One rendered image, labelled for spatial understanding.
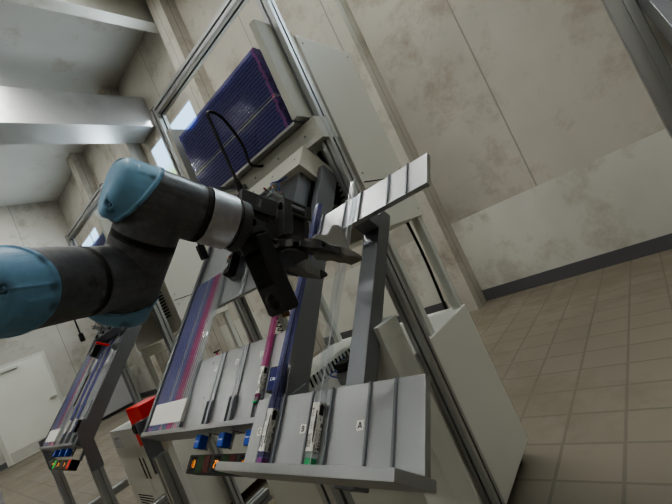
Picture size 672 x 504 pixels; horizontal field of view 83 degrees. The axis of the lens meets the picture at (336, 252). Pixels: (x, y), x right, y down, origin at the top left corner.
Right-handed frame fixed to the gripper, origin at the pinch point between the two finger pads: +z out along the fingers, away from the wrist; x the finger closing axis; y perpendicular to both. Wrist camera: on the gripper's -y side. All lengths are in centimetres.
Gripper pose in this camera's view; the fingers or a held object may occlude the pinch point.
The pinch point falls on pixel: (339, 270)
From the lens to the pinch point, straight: 64.3
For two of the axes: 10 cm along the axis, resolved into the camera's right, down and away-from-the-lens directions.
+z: 7.4, 2.5, 6.3
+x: -6.8, 3.4, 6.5
